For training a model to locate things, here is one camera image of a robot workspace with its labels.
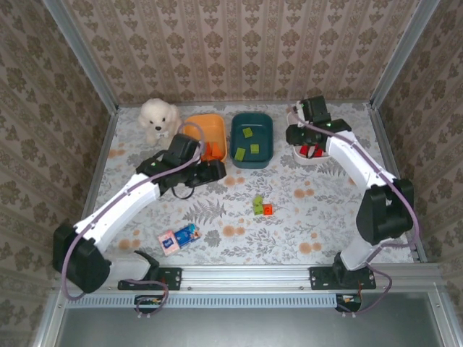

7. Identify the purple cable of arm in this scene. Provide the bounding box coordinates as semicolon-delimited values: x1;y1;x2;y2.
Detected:
60;121;204;319
294;100;422;315

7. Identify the blue tissue pack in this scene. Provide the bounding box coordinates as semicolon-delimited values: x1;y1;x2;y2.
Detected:
174;223;203;249

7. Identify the white plastic container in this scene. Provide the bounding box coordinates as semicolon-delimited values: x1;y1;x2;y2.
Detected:
286;110;332;164

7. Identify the aluminium frame post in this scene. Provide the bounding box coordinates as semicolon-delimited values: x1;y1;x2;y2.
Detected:
42;0;119;113
369;0;441;109

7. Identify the aluminium table side rail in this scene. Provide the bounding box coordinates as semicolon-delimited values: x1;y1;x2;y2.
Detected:
367;103;428;263
88;108;119;218

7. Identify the white plush dog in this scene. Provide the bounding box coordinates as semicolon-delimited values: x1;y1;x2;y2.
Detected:
137;98;184;153

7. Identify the dark teal plastic container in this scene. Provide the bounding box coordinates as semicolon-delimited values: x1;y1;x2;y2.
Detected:
230;112;274;170

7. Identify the black mounting plate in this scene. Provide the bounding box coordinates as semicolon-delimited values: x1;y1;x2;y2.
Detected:
309;266;377;291
117;266;182;291

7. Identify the pink tissue pack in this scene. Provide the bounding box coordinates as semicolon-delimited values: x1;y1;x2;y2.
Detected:
157;231;182;257

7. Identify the black left camera cable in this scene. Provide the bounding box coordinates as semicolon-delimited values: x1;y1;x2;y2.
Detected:
170;182;198;200

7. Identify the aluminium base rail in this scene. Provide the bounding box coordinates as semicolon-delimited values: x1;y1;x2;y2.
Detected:
53;265;446;292

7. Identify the aluminium table end rail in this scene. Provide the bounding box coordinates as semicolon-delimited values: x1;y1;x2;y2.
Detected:
116;100;373;108

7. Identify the grey metal panel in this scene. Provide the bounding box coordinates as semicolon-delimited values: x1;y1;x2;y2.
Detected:
54;292;446;347

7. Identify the grey slotted cable duct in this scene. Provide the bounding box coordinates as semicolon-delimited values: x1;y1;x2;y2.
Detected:
66;293;362;309

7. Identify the orange plastic container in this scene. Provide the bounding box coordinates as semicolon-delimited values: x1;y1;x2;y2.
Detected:
180;113;228;163

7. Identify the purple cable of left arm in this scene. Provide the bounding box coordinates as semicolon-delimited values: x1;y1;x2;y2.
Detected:
60;121;204;319

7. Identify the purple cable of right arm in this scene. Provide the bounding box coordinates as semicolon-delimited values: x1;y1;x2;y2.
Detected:
294;100;422;315

